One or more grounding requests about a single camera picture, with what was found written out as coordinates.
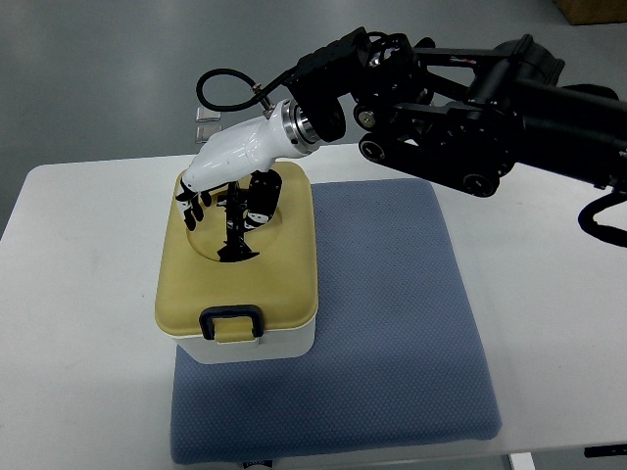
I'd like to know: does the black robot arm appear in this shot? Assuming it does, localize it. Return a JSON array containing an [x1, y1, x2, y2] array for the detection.
[[274, 28, 626, 247]]

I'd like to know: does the white storage box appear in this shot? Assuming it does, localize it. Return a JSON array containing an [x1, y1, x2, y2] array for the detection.
[[172, 315, 316, 364]]

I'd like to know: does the yellow box lid black handle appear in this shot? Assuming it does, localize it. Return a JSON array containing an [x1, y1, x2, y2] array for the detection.
[[155, 163, 318, 337]]

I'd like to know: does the upper metal floor plate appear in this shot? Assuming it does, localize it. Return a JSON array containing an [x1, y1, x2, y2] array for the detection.
[[195, 106, 220, 122]]

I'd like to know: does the brown cardboard box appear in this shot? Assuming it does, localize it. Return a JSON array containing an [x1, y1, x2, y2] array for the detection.
[[554, 0, 626, 25]]

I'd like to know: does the black table control panel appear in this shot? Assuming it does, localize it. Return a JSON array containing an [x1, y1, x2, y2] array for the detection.
[[584, 444, 627, 458]]

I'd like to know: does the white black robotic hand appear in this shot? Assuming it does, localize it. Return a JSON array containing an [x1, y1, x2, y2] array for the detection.
[[175, 100, 320, 262]]

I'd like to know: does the blue padded mat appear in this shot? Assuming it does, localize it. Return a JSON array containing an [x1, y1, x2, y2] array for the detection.
[[170, 179, 502, 464]]

